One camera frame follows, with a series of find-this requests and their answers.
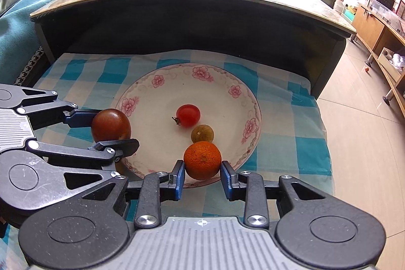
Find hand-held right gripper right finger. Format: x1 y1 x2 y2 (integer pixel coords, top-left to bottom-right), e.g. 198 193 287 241
220 160 329 229

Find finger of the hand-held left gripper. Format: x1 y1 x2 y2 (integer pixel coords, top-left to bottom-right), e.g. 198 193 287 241
14 87 99 130
27 138 140 191

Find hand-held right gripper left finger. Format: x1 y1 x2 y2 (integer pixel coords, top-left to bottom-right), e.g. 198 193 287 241
80 159 186 229

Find dark brown-red tomato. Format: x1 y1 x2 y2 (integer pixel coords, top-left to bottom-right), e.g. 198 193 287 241
91 108 132 144

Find orange mandarin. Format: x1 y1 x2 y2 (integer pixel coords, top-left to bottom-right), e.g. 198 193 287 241
184 141 222 181

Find white floral plate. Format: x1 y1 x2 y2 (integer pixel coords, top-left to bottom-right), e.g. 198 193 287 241
114 63 262 188

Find brown longan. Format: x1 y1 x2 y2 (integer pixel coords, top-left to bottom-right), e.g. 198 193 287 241
191 124 214 144

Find houndstooth patterned cloth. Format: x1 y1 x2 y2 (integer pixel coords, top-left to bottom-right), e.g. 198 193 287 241
13 46 49 88

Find red cherry tomato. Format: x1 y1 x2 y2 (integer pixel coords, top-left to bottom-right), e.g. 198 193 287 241
172 104 201 128

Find blue white checkered cloth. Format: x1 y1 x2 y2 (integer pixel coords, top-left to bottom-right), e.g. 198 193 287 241
0 49 335 270

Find teal blanket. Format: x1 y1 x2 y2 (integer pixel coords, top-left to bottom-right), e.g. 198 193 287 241
0 0 95 85

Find dark coffee table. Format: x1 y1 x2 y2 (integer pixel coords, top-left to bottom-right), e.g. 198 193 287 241
30 0 358 100

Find white plastic drawer cart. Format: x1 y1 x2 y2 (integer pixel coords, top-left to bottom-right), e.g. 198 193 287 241
333 0 358 21

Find wooden tv cabinet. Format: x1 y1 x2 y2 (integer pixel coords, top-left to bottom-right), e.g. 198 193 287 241
351 3 405 119

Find clear plastic storage box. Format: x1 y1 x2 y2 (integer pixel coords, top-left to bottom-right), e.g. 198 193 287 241
370 0 403 19

